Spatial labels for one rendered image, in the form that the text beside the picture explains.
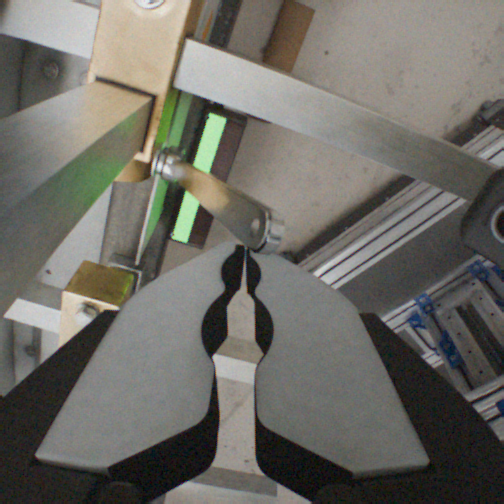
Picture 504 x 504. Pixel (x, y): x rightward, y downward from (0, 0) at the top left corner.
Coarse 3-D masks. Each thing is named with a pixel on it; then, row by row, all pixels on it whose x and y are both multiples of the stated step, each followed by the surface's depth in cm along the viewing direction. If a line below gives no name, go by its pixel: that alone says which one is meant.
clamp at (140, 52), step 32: (128, 0) 20; (192, 0) 20; (96, 32) 20; (128, 32) 20; (160, 32) 20; (192, 32) 23; (96, 64) 21; (128, 64) 21; (160, 64) 21; (160, 96) 22; (160, 128) 24
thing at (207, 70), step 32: (0, 0) 20; (32, 0) 20; (64, 0) 20; (0, 32) 21; (32, 32) 21; (64, 32) 21; (192, 64) 22; (224, 64) 22; (256, 64) 22; (224, 96) 23; (256, 96) 23; (288, 96) 23; (320, 96) 23; (320, 128) 24; (352, 128) 24; (384, 128) 24; (416, 128) 26; (384, 160) 25; (416, 160) 25; (448, 160) 25; (480, 160) 25; (448, 192) 27
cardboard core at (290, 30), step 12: (288, 0) 86; (288, 12) 86; (300, 12) 86; (312, 12) 87; (276, 24) 90; (288, 24) 87; (300, 24) 87; (276, 36) 90; (288, 36) 89; (300, 36) 89; (276, 48) 91; (288, 48) 90; (300, 48) 93; (264, 60) 94; (276, 60) 92; (288, 60) 92; (288, 72) 95; (264, 120) 100
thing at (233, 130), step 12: (228, 120) 39; (228, 132) 40; (240, 132) 40; (228, 144) 41; (216, 156) 42; (228, 156) 42; (216, 168) 42; (228, 168) 42; (204, 216) 45; (204, 228) 46; (192, 240) 47
